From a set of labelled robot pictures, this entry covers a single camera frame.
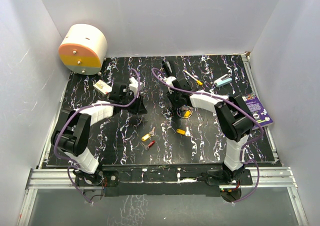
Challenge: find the purple booklet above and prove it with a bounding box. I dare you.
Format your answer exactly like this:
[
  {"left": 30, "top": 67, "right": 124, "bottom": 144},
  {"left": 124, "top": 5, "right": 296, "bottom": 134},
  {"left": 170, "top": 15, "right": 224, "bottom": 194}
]
[{"left": 242, "top": 93, "right": 274, "bottom": 127}]

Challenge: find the round pastel drawer box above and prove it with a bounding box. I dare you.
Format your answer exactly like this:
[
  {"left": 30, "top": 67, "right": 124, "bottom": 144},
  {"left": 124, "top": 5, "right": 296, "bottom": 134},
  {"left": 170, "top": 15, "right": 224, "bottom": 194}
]
[{"left": 58, "top": 23, "right": 108, "bottom": 75}]

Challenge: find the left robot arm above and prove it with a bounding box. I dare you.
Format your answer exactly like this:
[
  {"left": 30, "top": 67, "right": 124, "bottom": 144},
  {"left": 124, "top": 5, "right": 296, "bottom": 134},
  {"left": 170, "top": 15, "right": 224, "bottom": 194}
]
[{"left": 50, "top": 83, "right": 148, "bottom": 186}]

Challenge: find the metal keyring with keys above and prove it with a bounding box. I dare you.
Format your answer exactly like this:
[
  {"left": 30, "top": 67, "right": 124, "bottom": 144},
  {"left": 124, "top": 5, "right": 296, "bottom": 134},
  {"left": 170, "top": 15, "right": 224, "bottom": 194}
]
[{"left": 176, "top": 105, "right": 193, "bottom": 119}]

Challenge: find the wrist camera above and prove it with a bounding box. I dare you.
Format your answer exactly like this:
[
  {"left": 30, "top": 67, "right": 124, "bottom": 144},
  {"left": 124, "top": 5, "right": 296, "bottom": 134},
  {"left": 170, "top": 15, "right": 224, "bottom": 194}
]
[
  {"left": 164, "top": 76, "right": 177, "bottom": 94},
  {"left": 129, "top": 77, "right": 144, "bottom": 95}
]

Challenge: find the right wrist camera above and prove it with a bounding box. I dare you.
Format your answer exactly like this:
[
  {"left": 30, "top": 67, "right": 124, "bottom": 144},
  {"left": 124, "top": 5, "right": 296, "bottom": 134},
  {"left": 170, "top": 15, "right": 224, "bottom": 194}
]
[{"left": 164, "top": 76, "right": 177, "bottom": 94}]

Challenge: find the small white card box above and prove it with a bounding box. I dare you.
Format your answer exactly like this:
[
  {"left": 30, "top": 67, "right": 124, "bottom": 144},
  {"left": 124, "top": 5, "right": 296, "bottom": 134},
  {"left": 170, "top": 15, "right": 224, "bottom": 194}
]
[{"left": 93, "top": 80, "right": 112, "bottom": 96}]

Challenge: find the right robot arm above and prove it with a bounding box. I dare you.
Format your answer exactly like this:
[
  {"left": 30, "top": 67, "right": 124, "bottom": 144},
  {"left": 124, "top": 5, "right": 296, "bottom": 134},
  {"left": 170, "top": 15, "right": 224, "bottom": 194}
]
[{"left": 164, "top": 76, "right": 263, "bottom": 185}]

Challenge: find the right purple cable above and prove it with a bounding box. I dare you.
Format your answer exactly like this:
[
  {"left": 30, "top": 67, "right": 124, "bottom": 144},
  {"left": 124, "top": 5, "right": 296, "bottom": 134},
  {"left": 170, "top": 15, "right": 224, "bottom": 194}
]
[{"left": 151, "top": 67, "right": 265, "bottom": 204}]

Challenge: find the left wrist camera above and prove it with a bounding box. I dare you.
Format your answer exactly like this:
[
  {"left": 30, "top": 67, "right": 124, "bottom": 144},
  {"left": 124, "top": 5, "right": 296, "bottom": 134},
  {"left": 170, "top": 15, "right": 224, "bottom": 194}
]
[{"left": 129, "top": 77, "right": 144, "bottom": 95}]

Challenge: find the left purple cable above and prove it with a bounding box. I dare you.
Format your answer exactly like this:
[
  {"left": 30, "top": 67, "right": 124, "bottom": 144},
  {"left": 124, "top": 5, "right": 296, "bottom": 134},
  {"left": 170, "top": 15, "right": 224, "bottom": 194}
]
[{"left": 53, "top": 68, "right": 142, "bottom": 204}]

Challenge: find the black folding tool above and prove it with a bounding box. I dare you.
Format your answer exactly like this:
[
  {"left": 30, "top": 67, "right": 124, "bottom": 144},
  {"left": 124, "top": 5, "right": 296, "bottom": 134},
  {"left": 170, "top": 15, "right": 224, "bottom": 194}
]
[{"left": 162, "top": 60, "right": 176, "bottom": 77}]

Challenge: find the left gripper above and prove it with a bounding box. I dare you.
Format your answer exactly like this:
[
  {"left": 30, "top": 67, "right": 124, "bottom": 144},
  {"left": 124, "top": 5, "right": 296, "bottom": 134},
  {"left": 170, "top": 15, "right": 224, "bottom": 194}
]
[{"left": 120, "top": 92, "right": 147, "bottom": 116}]

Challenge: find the white pen yellow cap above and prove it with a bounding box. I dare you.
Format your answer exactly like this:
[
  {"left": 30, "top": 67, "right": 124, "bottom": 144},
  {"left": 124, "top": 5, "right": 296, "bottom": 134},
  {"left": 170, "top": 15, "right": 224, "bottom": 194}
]
[{"left": 183, "top": 70, "right": 203, "bottom": 86}]

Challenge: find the purple cable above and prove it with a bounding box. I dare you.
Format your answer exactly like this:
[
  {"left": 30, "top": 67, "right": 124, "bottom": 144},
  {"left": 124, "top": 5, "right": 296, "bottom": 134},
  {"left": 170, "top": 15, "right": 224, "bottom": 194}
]
[
  {"left": 151, "top": 67, "right": 265, "bottom": 204},
  {"left": 53, "top": 68, "right": 142, "bottom": 204}
]

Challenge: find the red headed key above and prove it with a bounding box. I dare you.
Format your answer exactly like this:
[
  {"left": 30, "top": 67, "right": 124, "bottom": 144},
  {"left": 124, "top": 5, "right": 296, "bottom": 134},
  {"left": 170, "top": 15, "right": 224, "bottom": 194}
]
[{"left": 141, "top": 140, "right": 156, "bottom": 151}]

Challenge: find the black base bar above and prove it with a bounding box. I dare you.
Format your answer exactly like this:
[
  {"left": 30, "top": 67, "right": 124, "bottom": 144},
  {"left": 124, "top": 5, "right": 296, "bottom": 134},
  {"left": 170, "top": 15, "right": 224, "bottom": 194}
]
[{"left": 70, "top": 162, "right": 253, "bottom": 198}]

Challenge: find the aluminium frame rail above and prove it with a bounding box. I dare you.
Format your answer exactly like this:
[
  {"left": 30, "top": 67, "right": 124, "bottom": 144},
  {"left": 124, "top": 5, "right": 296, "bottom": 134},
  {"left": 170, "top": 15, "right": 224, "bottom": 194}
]
[{"left": 25, "top": 167, "right": 297, "bottom": 190}]

